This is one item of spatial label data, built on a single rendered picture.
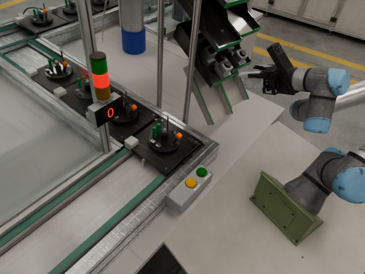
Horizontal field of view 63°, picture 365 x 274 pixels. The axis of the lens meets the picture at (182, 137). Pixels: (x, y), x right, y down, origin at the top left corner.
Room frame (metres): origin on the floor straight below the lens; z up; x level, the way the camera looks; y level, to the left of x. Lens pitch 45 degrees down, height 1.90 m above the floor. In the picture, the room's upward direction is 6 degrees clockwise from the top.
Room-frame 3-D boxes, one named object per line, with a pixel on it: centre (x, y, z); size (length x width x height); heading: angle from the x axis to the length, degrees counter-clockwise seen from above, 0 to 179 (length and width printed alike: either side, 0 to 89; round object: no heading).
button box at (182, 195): (0.68, -0.05, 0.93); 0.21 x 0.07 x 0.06; 145
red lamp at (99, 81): (0.79, 0.28, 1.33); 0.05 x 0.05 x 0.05
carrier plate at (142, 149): (0.88, 0.08, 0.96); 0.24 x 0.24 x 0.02; 55
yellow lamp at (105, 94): (0.79, 0.28, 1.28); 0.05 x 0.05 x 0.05
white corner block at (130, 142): (0.85, 0.21, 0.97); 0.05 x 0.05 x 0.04; 55
